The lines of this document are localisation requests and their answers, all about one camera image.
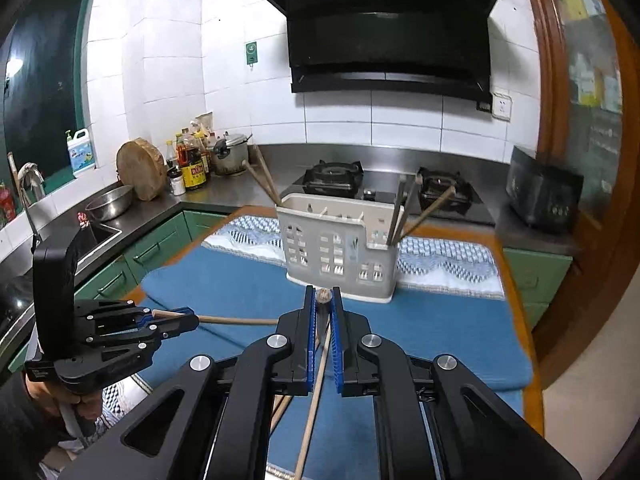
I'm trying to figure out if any steel pressure cooker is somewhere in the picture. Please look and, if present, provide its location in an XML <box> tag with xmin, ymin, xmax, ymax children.
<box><xmin>209</xmin><ymin>131</ymin><xmax>251</xmax><ymax>177</ymax></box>

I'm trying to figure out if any white wall socket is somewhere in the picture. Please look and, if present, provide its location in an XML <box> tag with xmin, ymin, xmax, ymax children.
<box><xmin>491</xmin><ymin>92</ymin><xmax>514</xmax><ymax>122</ymax></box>

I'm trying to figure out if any grey plastic chopstick holder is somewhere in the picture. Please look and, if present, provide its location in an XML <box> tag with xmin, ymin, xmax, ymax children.
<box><xmin>276</xmin><ymin>192</ymin><xmax>401</xmax><ymax>305</ymax></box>

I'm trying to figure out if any white detergent bottle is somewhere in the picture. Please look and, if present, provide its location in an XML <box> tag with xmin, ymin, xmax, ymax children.
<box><xmin>66</xmin><ymin>128</ymin><xmax>96</xmax><ymax>177</ymax></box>

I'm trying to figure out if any steel kitchen counter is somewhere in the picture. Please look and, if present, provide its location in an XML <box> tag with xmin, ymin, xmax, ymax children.
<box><xmin>0</xmin><ymin>143</ymin><xmax>582</xmax><ymax>361</ymax></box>

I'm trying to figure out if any yellow label sauce bottle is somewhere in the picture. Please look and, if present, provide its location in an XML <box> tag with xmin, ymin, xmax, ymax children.
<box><xmin>180</xmin><ymin>132</ymin><xmax>209</xmax><ymax>191</ymax></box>

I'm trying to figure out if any steel kitchen sink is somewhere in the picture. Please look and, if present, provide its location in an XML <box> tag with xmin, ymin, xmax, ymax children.
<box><xmin>34</xmin><ymin>219</ymin><xmax>124</xmax><ymax>274</ymax></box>

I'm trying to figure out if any dark window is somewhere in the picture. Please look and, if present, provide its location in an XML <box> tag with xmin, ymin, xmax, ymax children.
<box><xmin>0</xmin><ymin>0</ymin><xmax>97</xmax><ymax>197</ymax></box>

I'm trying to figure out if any black countertop oven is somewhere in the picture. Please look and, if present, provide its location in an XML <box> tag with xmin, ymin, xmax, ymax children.
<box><xmin>505</xmin><ymin>145</ymin><xmax>585</xmax><ymax>234</ymax></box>

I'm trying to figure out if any person's left hand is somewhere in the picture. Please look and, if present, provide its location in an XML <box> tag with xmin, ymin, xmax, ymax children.
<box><xmin>22</xmin><ymin>377</ymin><xmax>106</xmax><ymax>423</ymax></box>

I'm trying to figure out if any red bottle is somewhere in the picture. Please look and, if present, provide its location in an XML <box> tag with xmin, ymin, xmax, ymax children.
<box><xmin>0</xmin><ymin>184</ymin><xmax>17</xmax><ymax>227</ymax></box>

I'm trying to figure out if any steel mixing bowl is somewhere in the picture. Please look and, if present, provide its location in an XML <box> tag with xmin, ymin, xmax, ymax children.
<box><xmin>84</xmin><ymin>184</ymin><xmax>135</xmax><ymax>222</ymax></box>

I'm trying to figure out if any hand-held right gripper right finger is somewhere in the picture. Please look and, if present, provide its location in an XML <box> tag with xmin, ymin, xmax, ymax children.
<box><xmin>329</xmin><ymin>286</ymin><xmax>583</xmax><ymax>480</ymax></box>

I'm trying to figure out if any long brown chopstick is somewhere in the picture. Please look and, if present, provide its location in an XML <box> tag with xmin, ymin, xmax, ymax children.
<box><xmin>152</xmin><ymin>311</ymin><xmax>281</xmax><ymax>327</ymax></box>
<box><xmin>270</xmin><ymin>394</ymin><xmax>294</xmax><ymax>434</ymax></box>
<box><xmin>253</xmin><ymin>145</ymin><xmax>284</xmax><ymax>206</ymax></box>
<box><xmin>391</xmin><ymin>175</ymin><xmax>409</xmax><ymax>247</ymax></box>
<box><xmin>293</xmin><ymin>329</ymin><xmax>332</xmax><ymax>480</ymax></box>
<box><xmin>400</xmin><ymin>185</ymin><xmax>457</xmax><ymax>247</ymax></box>
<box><xmin>397</xmin><ymin>171</ymin><xmax>422</xmax><ymax>243</ymax></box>
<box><xmin>316</xmin><ymin>287</ymin><xmax>334</xmax><ymax>342</ymax></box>
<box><xmin>242</xmin><ymin>160</ymin><xmax>281</xmax><ymax>207</ymax></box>

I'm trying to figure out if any black range hood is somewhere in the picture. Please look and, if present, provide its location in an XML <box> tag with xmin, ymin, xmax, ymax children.
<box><xmin>255</xmin><ymin>0</ymin><xmax>504</xmax><ymax>107</ymax></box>

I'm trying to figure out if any black gas stove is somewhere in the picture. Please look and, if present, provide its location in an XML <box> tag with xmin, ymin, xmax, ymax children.
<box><xmin>291</xmin><ymin>159</ymin><xmax>497</xmax><ymax>227</ymax></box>

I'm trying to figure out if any steel sink faucet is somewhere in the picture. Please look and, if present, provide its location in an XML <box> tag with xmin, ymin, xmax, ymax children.
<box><xmin>16</xmin><ymin>162</ymin><xmax>47</xmax><ymax>257</ymax></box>

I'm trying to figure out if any folded blue patterned cloth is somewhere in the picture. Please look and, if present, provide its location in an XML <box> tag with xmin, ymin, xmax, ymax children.
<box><xmin>140</xmin><ymin>214</ymin><xmax>535</xmax><ymax>392</ymax></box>

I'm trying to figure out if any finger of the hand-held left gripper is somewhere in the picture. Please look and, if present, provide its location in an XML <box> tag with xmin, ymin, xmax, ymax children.
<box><xmin>56</xmin><ymin>306</ymin><xmax>201</xmax><ymax>392</ymax></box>
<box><xmin>74</xmin><ymin>299</ymin><xmax>155</xmax><ymax>336</ymax></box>

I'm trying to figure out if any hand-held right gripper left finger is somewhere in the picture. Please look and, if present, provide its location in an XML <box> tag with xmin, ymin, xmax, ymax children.
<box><xmin>57</xmin><ymin>285</ymin><xmax>319</xmax><ymax>480</ymax></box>

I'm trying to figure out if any green kitchen cabinet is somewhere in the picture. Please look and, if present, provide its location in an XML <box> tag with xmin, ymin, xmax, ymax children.
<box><xmin>7</xmin><ymin>209</ymin><xmax>232</xmax><ymax>373</ymax></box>
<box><xmin>502</xmin><ymin>247</ymin><xmax>574</xmax><ymax>332</ymax></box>

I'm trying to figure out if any round wooden chopping board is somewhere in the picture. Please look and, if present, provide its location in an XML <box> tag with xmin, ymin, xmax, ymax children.
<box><xmin>116</xmin><ymin>139</ymin><xmax>166</xmax><ymax>202</ymax></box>

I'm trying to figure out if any wooden framed glass door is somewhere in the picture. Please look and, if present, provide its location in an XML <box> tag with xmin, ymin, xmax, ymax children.
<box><xmin>519</xmin><ymin>0</ymin><xmax>640</xmax><ymax>271</ymax></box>

